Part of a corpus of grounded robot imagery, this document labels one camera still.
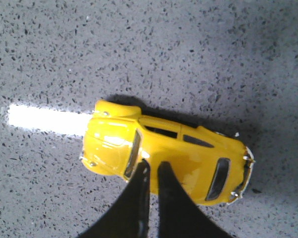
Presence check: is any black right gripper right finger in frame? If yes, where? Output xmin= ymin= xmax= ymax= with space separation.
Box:
xmin=158 ymin=162 xmax=231 ymax=238

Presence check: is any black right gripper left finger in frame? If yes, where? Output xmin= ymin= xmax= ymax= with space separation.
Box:
xmin=80 ymin=160 xmax=150 ymax=238

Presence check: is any yellow toy beetle car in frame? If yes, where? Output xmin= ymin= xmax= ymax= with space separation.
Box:
xmin=80 ymin=100 xmax=255 ymax=206

